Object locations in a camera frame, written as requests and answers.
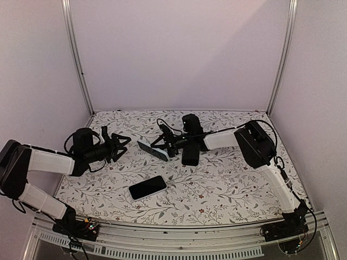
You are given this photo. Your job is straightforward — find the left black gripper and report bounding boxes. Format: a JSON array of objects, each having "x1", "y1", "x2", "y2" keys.
[{"x1": 85, "y1": 133, "x2": 132, "y2": 163}]

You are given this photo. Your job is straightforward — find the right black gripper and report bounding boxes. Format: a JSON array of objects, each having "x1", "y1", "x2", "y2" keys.
[{"x1": 151, "y1": 132, "x2": 194, "y2": 157}]

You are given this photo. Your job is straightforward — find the light blue cased phone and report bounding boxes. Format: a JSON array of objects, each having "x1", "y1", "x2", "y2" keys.
[{"x1": 137, "y1": 140, "x2": 169, "y2": 162}]

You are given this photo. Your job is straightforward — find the black cased phone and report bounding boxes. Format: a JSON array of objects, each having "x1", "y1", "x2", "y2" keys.
[{"x1": 182, "y1": 144, "x2": 200, "y2": 166}]

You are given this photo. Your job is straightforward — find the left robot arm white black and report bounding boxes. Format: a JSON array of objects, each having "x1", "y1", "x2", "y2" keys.
[{"x1": 1, "y1": 126, "x2": 131, "y2": 235}]

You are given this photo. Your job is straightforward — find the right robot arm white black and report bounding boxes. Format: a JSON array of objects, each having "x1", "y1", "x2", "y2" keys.
[{"x1": 149, "y1": 114, "x2": 306, "y2": 236}]

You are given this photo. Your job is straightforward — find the white cased phone on table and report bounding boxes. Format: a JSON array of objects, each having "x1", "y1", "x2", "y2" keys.
[{"x1": 128, "y1": 175, "x2": 167, "y2": 200}]

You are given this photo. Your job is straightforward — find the floral patterned table mat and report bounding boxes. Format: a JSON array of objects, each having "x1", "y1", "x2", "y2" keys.
[{"x1": 57, "y1": 109, "x2": 315, "y2": 227}]

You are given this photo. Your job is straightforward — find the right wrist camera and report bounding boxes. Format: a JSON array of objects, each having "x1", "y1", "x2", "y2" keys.
[{"x1": 159, "y1": 123, "x2": 174, "y2": 139}]

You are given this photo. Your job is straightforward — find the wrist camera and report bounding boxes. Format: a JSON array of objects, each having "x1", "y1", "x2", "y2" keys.
[
  {"x1": 100, "y1": 126, "x2": 108, "y2": 141},
  {"x1": 159, "y1": 123, "x2": 174, "y2": 139}
]

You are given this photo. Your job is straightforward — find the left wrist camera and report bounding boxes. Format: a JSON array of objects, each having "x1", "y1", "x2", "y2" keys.
[{"x1": 100, "y1": 126, "x2": 108, "y2": 141}]

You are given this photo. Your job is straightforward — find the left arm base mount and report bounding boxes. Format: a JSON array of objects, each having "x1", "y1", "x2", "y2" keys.
[{"x1": 52, "y1": 214, "x2": 100, "y2": 242}]

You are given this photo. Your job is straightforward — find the left aluminium frame post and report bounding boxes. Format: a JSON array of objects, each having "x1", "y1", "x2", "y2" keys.
[{"x1": 61, "y1": 0, "x2": 95, "y2": 116}]

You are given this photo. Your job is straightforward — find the aluminium frame post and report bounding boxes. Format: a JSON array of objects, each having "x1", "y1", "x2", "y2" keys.
[
  {"x1": 266, "y1": 0, "x2": 298, "y2": 117},
  {"x1": 61, "y1": 0, "x2": 95, "y2": 116}
]

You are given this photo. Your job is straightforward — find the front aluminium rail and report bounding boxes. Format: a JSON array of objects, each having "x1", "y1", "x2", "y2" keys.
[{"x1": 23, "y1": 211, "x2": 340, "y2": 259}]

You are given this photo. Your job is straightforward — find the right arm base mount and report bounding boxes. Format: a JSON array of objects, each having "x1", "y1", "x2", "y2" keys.
[{"x1": 259, "y1": 217, "x2": 309, "y2": 255}]

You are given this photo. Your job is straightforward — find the right aluminium frame post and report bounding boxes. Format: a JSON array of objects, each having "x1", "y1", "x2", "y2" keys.
[{"x1": 266, "y1": 0, "x2": 298, "y2": 117}]

